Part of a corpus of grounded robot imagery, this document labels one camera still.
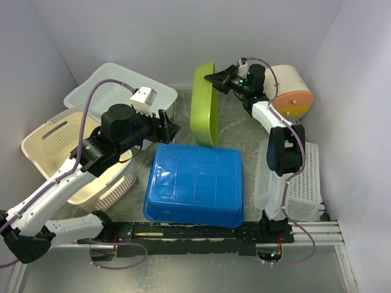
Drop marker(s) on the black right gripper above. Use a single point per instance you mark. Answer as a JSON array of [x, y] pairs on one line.
[[219, 79]]

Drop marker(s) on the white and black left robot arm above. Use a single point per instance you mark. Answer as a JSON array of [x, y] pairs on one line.
[[27, 229]]

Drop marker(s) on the white perforated plastic basket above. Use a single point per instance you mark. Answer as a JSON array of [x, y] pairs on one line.
[[303, 195]]

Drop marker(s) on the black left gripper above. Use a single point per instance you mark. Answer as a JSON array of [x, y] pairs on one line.
[[169, 129]]

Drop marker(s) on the yellow pencil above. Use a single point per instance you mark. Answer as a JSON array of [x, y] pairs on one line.
[[149, 234]]

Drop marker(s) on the green plastic tray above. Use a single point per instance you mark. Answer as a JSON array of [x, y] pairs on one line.
[[204, 112]]

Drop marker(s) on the blue plastic tub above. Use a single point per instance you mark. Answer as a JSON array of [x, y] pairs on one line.
[[195, 185]]

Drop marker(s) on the cream perforated laundry basket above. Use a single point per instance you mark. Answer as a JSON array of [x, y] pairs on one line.
[[49, 145]]

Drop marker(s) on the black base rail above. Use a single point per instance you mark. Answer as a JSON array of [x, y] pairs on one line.
[[181, 239]]

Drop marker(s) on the large white plastic tub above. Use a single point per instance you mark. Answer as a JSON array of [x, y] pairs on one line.
[[109, 94]]

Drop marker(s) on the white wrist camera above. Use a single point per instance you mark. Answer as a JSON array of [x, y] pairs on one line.
[[142, 101], [243, 67]]

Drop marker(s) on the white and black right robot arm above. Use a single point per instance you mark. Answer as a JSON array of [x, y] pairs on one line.
[[285, 152]]

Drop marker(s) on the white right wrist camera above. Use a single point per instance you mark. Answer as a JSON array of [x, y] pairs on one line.
[[243, 67]]

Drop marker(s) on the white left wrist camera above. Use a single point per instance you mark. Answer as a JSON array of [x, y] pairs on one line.
[[142, 101]]

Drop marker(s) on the cream cylinder with orange lid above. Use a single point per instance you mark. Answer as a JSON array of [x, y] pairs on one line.
[[294, 98]]

